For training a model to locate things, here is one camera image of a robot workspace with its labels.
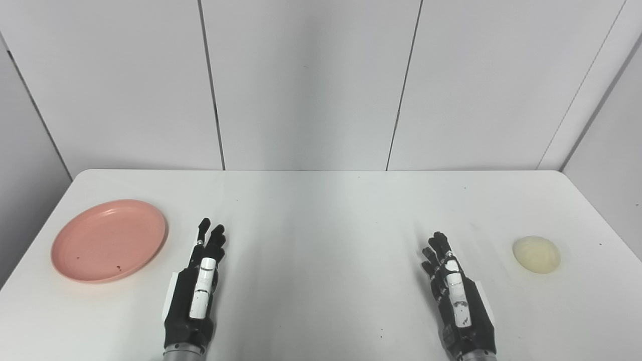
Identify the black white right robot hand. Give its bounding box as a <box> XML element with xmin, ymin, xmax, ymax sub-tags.
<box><xmin>420</xmin><ymin>231</ymin><xmax>497</xmax><ymax>359</ymax></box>

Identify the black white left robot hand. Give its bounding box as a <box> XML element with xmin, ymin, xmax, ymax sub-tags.
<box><xmin>163</xmin><ymin>218</ymin><xmax>227</xmax><ymax>351</ymax></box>

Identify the pale yellow steamed bun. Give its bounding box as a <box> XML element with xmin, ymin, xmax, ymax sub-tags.
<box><xmin>512</xmin><ymin>236</ymin><xmax>561</xmax><ymax>274</ymax></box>

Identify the pink round plate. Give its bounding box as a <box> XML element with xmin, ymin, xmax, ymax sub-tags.
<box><xmin>51</xmin><ymin>200</ymin><xmax>168</xmax><ymax>284</ymax></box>

